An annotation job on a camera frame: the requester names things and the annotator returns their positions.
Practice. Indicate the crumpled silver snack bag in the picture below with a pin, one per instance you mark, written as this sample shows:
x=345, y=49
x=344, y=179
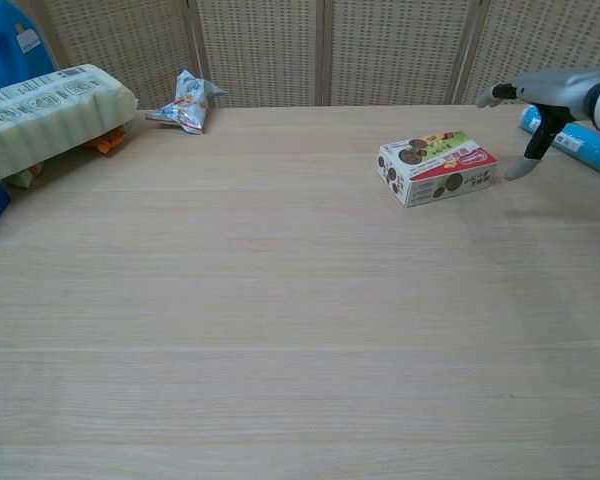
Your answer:
x=187, y=107

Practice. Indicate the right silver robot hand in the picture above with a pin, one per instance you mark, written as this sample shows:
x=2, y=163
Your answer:
x=555, y=92

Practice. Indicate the large white tissue pack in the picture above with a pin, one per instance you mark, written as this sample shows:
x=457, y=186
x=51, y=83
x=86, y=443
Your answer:
x=45, y=125

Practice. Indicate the blue foil roll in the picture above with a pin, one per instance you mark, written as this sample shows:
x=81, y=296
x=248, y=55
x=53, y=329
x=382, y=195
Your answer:
x=590, y=155

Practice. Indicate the green snack packet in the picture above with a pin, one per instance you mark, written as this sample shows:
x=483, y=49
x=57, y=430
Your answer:
x=22, y=177

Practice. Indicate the orange snack packet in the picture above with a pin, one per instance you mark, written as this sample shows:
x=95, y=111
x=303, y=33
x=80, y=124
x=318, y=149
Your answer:
x=105, y=144

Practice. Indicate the wicker folding screen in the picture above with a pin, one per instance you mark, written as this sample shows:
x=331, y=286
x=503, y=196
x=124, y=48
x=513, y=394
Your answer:
x=260, y=50

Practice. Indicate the blue detergent pump bottle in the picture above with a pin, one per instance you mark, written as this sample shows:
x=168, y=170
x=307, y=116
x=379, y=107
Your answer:
x=5, y=65

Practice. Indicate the chocolate cookie box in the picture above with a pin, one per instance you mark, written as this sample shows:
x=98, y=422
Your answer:
x=430, y=170

